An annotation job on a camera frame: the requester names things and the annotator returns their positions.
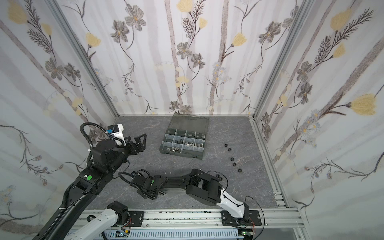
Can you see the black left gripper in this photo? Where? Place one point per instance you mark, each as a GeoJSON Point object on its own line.
{"type": "Point", "coordinates": [140, 147]}

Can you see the green compartment organizer box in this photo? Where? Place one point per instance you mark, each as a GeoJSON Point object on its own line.
{"type": "Point", "coordinates": [186, 136]}

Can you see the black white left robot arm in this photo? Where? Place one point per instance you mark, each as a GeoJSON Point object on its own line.
{"type": "Point", "coordinates": [76, 197]}

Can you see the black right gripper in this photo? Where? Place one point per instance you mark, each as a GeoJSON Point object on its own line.
{"type": "Point", "coordinates": [144, 184]}

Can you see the black nut pair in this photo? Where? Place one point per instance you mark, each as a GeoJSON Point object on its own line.
{"type": "Point", "coordinates": [219, 177]}

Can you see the white slotted cable duct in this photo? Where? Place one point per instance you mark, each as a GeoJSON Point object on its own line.
{"type": "Point", "coordinates": [177, 234]}

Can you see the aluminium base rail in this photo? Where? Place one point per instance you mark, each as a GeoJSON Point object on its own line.
{"type": "Point", "coordinates": [213, 219]}

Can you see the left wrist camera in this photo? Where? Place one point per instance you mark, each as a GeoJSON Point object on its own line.
{"type": "Point", "coordinates": [116, 131]}

